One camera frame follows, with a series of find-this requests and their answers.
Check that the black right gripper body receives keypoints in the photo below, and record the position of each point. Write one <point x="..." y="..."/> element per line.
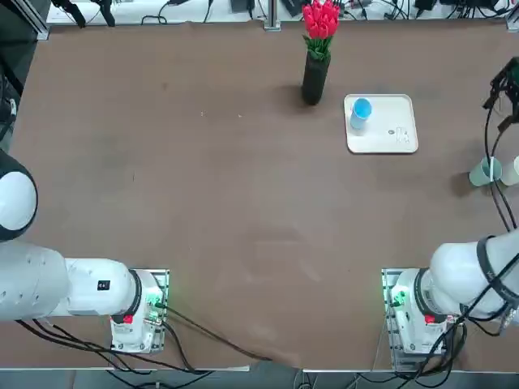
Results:
<point x="511" y="79"/>

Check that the small white cup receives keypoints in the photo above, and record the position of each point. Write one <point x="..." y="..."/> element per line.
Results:
<point x="511" y="172"/>

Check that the small green cup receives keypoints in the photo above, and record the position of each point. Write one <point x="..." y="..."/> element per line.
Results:
<point x="480" y="174"/>

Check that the small blue cup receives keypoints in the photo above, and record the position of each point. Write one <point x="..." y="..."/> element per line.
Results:
<point x="360" y="111"/>

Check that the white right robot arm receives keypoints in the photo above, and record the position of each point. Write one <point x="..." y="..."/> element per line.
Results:
<point x="450" y="275"/>

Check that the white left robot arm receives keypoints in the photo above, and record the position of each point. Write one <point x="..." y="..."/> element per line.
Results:
<point x="32" y="283"/>

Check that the white tray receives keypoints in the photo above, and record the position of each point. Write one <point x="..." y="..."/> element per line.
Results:
<point x="385" y="115"/>

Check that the black power adapter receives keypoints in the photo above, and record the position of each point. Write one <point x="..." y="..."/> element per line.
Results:
<point x="242" y="4"/>
<point x="292" y="6"/>

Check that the black cylindrical vase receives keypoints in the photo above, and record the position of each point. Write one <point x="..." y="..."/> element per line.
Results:
<point x="314" y="85"/>

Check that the red tulip bouquet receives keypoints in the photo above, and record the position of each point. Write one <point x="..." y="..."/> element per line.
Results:
<point x="320" y="20"/>

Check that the aluminium frame profile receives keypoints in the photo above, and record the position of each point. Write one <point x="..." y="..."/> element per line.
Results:
<point x="34" y="24"/>

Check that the aluminium corner bracket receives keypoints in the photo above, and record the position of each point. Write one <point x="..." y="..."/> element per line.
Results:
<point x="513" y="23"/>

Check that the aluminium frame post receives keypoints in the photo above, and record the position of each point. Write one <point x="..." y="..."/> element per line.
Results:
<point x="272" y="16"/>

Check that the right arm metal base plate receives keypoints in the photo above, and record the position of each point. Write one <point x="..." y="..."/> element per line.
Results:
<point x="399" y="360"/>

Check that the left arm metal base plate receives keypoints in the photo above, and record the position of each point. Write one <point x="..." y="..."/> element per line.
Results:
<point x="164" y="279"/>

